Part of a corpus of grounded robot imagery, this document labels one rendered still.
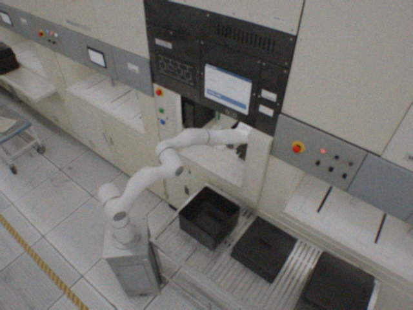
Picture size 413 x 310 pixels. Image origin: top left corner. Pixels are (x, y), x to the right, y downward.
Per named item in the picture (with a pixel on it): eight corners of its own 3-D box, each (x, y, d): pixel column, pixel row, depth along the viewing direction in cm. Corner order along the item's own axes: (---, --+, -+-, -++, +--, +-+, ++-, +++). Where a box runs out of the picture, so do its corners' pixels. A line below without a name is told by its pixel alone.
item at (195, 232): (205, 200, 202) (206, 185, 190) (239, 221, 190) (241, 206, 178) (178, 227, 186) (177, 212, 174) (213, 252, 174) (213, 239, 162)
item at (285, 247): (229, 255, 173) (231, 245, 164) (255, 222, 190) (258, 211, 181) (271, 284, 161) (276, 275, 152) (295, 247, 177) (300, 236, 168)
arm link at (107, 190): (113, 232, 162) (103, 208, 145) (102, 208, 173) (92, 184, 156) (133, 223, 167) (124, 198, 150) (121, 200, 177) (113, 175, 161)
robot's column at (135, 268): (126, 299, 224) (102, 258, 170) (127, 266, 243) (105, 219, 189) (161, 294, 227) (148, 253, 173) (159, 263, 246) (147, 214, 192)
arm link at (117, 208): (107, 206, 162) (117, 228, 153) (94, 197, 153) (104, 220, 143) (177, 153, 167) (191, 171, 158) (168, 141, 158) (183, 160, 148)
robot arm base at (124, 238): (110, 250, 173) (102, 236, 160) (111, 224, 186) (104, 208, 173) (141, 247, 175) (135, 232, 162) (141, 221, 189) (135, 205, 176)
